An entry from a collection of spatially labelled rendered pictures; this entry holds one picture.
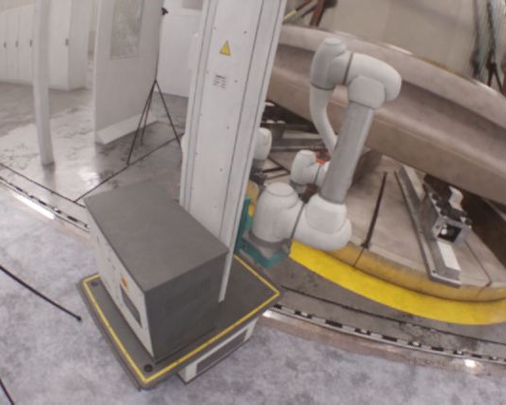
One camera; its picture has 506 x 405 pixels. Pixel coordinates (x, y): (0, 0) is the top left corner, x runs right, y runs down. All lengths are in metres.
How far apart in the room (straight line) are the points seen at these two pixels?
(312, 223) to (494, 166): 2.26
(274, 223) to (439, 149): 1.83
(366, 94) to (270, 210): 0.55
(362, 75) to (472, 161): 1.90
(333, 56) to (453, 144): 1.90
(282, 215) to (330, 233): 0.19
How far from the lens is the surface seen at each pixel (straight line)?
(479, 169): 2.82
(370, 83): 1.01
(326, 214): 1.07
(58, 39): 7.41
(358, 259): 2.46
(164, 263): 0.93
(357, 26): 5.62
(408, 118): 2.67
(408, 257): 2.42
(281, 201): 1.07
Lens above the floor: 1.52
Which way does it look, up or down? 32 degrees down
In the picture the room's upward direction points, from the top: 13 degrees clockwise
